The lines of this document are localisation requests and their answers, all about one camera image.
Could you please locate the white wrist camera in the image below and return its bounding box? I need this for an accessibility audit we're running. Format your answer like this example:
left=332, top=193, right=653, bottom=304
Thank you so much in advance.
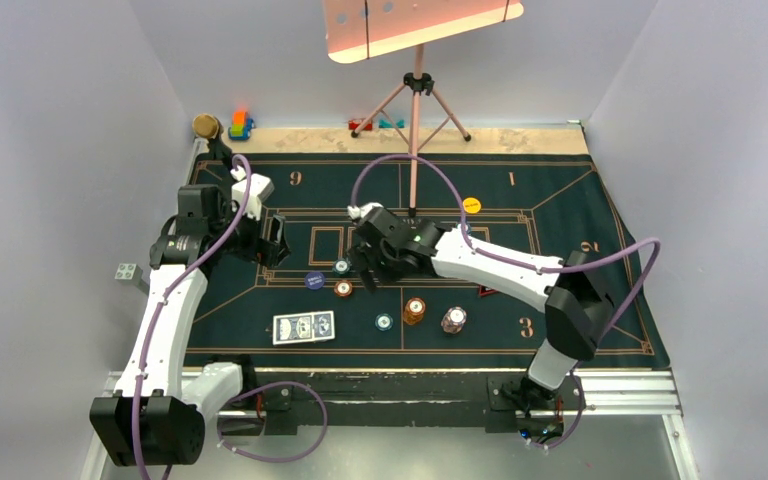
left=231, top=166, right=274, bottom=221
left=346, top=202, right=382, bottom=221

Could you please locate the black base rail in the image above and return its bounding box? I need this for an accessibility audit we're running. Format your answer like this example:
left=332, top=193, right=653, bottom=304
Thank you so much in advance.
left=219, top=368, right=586, bottom=441

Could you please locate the blue playing card deck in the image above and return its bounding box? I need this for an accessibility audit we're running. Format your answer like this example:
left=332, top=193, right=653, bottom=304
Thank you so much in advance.
left=272, top=310, right=336, bottom=346

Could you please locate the gold round knob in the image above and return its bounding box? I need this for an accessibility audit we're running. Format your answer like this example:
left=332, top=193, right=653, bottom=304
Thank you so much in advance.
left=191, top=113, right=223, bottom=140

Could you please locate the green poker chip stack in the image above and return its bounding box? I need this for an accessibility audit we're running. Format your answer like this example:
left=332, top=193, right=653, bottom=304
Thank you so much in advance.
left=374, top=314, right=394, bottom=331

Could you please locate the blue small blind button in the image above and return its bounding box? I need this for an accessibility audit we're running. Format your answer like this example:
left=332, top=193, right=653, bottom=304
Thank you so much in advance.
left=304, top=271, right=326, bottom=290

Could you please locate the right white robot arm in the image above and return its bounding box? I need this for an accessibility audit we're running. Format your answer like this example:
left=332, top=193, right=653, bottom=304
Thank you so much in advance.
left=347, top=203, right=615, bottom=407

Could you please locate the red toy block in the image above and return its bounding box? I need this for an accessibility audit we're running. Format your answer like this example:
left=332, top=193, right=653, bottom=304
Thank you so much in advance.
left=348, top=118, right=373, bottom=133

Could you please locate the grey lego block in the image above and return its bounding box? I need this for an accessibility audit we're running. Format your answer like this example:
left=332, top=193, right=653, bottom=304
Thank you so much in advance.
left=114, top=263, right=150, bottom=295

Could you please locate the colourful toy block stack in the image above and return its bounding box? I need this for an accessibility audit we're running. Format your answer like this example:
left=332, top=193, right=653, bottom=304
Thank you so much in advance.
left=228, top=109, right=254, bottom=141

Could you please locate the pink music stand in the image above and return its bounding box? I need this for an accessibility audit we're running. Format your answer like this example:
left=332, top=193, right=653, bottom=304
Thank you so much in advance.
left=323, top=0, right=525, bottom=218

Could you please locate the dark green poker mat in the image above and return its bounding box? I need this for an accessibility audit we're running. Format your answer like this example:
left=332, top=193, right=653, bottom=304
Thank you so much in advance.
left=185, top=153, right=634, bottom=369

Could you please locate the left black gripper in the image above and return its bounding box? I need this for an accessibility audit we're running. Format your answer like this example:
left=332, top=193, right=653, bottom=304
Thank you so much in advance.
left=209, top=195, right=288, bottom=267

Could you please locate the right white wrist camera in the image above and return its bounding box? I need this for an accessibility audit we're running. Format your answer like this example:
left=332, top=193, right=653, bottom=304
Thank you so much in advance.
left=346, top=202, right=382, bottom=221

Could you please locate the teal toy block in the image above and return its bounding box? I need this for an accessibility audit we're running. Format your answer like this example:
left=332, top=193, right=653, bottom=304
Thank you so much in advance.
left=378, top=119, right=405, bottom=129

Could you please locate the red triangular dealer button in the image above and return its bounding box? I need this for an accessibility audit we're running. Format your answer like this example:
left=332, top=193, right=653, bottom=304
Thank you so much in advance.
left=478, top=286, right=496, bottom=297

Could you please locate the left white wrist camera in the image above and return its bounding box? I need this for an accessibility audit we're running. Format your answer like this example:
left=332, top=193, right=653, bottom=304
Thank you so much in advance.
left=231, top=166, right=274, bottom=221

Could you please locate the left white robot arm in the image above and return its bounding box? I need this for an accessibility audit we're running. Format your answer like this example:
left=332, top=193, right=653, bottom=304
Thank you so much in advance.
left=89, top=174, right=289, bottom=467

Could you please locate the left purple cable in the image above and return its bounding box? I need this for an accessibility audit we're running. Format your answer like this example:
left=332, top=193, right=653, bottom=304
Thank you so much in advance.
left=130, top=154, right=328, bottom=480

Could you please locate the yellow big blind button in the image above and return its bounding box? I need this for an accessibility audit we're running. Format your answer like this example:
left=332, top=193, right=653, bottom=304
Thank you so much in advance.
left=462, top=197, right=482, bottom=214

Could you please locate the orange poker chip stack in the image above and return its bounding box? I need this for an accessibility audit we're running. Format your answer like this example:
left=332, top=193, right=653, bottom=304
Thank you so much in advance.
left=402, top=297, right=426, bottom=325

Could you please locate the pink poker chip stack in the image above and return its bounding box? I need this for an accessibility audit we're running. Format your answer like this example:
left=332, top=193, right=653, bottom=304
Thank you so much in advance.
left=441, top=306, right=467, bottom=335

